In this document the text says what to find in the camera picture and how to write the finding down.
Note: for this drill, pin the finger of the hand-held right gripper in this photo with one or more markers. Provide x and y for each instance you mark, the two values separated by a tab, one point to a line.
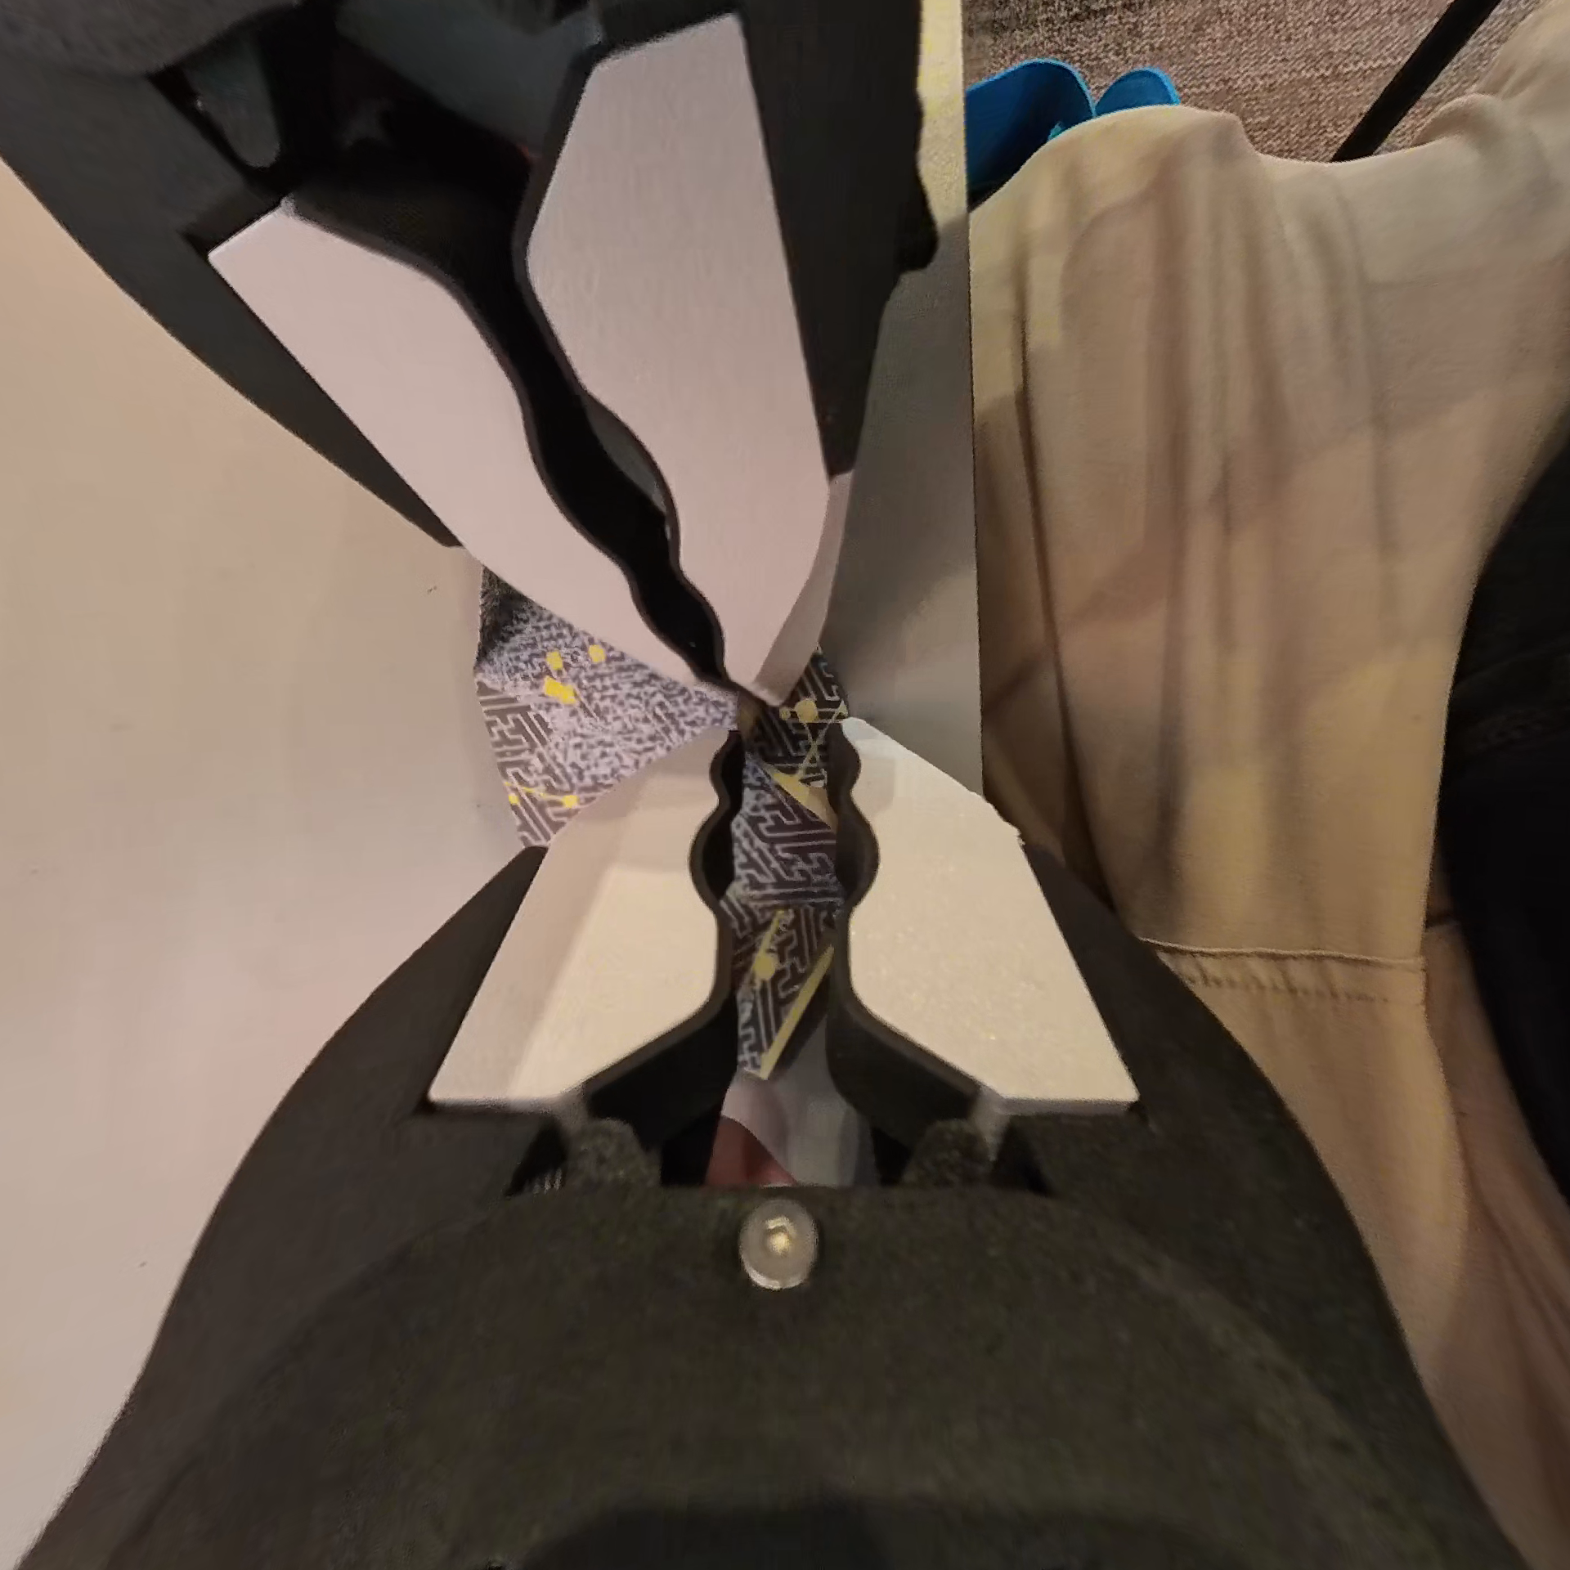
393	393
700	308

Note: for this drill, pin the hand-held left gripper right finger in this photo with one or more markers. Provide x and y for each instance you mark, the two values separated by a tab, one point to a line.
982	958

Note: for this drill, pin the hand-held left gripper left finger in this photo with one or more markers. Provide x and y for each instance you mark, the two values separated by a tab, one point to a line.
576	969

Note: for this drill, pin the thin black rod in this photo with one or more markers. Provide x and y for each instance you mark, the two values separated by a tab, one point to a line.
1410	81

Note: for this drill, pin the blue fabric item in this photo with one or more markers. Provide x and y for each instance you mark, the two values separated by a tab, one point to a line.
1018	122

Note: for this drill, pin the person's dark garment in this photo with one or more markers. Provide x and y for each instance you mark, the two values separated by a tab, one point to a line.
1515	797

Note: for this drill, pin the patterned grey origami paper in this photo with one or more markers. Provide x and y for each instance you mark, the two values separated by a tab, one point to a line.
614	724

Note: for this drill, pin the person's beige garment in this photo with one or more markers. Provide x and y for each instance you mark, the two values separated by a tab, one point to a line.
1227	491

